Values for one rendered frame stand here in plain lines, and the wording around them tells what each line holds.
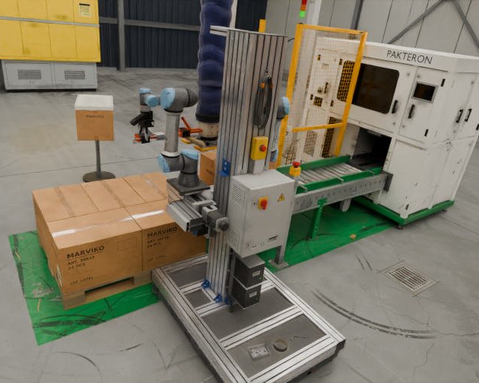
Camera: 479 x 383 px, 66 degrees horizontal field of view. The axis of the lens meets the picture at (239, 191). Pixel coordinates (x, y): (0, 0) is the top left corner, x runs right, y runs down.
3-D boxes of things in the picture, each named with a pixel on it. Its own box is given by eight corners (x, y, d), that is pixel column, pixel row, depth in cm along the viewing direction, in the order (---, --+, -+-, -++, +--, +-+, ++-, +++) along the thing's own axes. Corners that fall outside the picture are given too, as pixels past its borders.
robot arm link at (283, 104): (255, 153, 284) (268, 91, 245) (274, 155, 286) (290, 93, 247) (255, 164, 276) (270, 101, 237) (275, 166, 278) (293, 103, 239)
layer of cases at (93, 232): (159, 204, 408) (159, 171, 391) (205, 251, 337) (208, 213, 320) (37, 229, 340) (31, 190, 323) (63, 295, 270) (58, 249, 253)
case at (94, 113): (114, 140, 440) (112, 106, 423) (77, 140, 427) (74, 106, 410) (113, 126, 491) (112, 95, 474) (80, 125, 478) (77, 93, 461)
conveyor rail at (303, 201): (380, 187, 453) (384, 172, 445) (383, 188, 450) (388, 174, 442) (221, 230, 323) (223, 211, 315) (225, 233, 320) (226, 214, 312)
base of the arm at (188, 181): (203, 185, 253) (204, 172, 249) (183, 188, 245) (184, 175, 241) (192, 176, 264) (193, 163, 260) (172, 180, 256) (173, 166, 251)
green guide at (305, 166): (343, 158, 491) (344, 152, 487) (349, 161, 484) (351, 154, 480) (246, 176, 401) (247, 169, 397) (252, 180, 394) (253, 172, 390)
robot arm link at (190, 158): (201, 171, 249) (202, 152, 243) (182, 174, 242) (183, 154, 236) (192, 165, 258) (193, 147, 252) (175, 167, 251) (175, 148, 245)
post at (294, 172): (278, 260, 362) (296, 165, 320) (283, 264, 357) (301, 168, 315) (273, 262, 358) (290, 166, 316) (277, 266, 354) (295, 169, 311)
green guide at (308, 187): (377, 173, 453) (379, 166, 449) (385, 176, 446) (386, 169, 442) (279, 197, 363) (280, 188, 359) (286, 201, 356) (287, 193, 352)
